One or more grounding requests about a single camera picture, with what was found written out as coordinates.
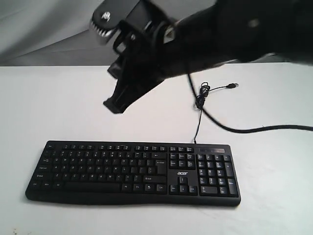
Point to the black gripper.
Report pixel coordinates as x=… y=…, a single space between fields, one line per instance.
x=150 y=51

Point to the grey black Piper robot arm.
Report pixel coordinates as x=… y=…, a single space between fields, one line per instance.
x=251 y=29

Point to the black acer keyboard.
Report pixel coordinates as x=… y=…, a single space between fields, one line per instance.
x=134 y=173

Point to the grey backdrop cloth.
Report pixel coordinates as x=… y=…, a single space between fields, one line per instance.
x=57 y=32

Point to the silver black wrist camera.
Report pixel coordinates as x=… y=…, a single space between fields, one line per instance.
x=117 y=17

